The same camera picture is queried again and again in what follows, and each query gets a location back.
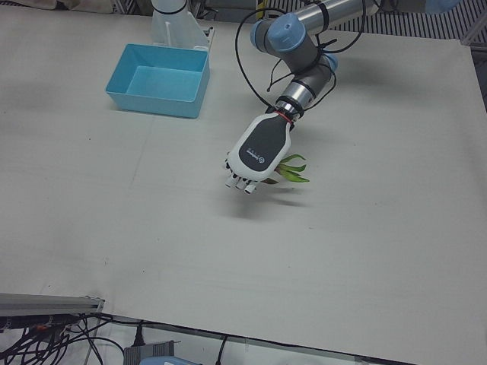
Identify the blue plastic bin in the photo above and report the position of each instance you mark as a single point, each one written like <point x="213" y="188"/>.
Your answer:
<point x="160" y="104"/>

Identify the short aluminium profile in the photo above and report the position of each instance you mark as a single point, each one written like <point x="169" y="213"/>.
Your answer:
<point x="475" y="32"/>

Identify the green leafy object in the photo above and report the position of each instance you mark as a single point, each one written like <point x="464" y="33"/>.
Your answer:
<point x="295" y="177"/>

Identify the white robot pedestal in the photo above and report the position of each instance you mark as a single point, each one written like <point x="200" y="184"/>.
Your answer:
<point x="171" y="26"/>

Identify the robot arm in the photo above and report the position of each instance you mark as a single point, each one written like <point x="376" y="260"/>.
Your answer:
<point x="293" y="38"/>

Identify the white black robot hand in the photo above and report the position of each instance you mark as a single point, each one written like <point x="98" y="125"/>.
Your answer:
<point x="262" y="144"/>

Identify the aluminium rail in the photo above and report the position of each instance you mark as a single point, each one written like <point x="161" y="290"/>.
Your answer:
<point x="45" y="302"/>

